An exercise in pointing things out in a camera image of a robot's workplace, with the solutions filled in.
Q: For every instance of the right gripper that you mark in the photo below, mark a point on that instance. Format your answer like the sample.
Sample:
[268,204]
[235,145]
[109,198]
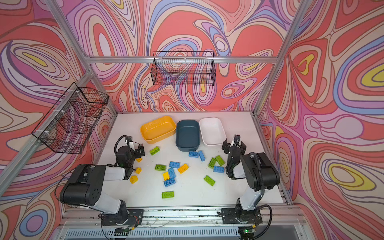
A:
[233,148]

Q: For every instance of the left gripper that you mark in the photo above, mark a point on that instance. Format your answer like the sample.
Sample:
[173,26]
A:
[139,150]

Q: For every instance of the blue lego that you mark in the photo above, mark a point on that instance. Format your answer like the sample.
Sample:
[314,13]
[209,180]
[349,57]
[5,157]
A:
[202,156]
[171,173]
[169,182]
[219,169]
[193,154]
[175,165]

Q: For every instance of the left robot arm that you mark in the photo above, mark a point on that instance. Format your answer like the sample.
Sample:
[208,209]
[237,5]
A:
[84,188]

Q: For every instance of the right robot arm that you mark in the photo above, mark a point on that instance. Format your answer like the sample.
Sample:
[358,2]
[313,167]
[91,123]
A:
[261,176]

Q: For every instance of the green lego pair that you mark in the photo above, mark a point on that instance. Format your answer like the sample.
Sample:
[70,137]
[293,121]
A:
[212,163]
[220,160]

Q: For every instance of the yellow lego left middle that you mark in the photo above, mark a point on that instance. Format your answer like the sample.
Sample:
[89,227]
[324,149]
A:
[138,170]

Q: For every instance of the green lego right pair left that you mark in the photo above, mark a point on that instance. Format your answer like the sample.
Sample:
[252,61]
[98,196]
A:
[212,163]

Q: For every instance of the yellow lego left lower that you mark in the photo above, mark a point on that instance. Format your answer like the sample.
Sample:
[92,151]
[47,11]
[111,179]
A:
[134,179]

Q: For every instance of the green lego near yellow bin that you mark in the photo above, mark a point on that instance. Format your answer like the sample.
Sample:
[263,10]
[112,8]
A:
[154,151]

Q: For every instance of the white plastic bin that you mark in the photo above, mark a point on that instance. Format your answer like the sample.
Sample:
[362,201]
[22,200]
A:
[212,131]

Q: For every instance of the yellow plastic bin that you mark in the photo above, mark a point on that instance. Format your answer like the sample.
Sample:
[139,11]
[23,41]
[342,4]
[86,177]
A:
[158,130]

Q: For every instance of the green lego centre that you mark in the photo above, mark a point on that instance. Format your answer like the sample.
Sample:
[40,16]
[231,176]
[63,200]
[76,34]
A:
[161,168]

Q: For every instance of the green lego right front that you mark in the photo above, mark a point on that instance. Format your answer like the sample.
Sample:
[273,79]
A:
[209,180]

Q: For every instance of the dark teal plastic bin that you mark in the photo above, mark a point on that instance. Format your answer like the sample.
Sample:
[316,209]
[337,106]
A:
[188,135]

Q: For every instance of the orange yellow lego centre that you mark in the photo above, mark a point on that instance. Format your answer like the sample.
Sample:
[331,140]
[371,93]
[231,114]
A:
[183,168]

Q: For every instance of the left wall wire basket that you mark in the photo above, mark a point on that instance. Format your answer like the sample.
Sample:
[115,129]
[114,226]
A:
[72,122]

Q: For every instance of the wall wire basket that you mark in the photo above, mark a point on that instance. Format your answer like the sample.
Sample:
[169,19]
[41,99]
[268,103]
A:
[72,122]
[183,68]

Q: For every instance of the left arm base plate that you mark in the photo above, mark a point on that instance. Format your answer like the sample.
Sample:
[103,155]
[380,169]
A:
[132,218]

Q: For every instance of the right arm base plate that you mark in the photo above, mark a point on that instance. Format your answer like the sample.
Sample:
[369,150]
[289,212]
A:
[236,216]

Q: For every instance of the back wall wire basket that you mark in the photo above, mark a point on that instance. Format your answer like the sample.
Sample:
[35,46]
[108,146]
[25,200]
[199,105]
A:
[183,68]

